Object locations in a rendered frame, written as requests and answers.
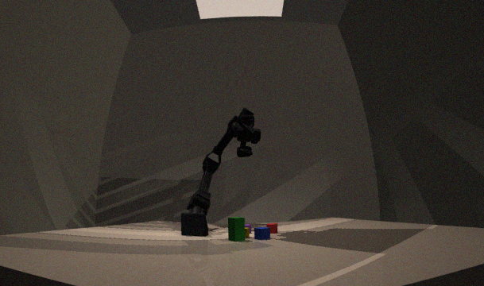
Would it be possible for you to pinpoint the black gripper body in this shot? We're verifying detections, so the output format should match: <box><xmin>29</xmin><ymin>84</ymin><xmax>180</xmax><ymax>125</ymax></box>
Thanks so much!
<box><xmin>234</xmin><ymin>114</ymin><xmax>254</xmax><ymax>157</ymax></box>

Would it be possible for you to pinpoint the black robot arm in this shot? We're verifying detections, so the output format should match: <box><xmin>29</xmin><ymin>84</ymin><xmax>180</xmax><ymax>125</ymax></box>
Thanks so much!
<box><xmin>187</xmin><ymin>108</ymin><xmax>261</xmax><ymax>215</ymax></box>

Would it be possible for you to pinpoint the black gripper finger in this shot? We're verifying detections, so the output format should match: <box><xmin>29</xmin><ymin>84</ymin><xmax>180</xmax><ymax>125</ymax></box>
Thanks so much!
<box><xmin>238</xmin><ymin>149</ymin><xmax>253</xmax><ymax>156</ymax></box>
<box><xmin>241</xmin><ymin>119</ymin><xmax>255</xmax><ymax>133</ymax></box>

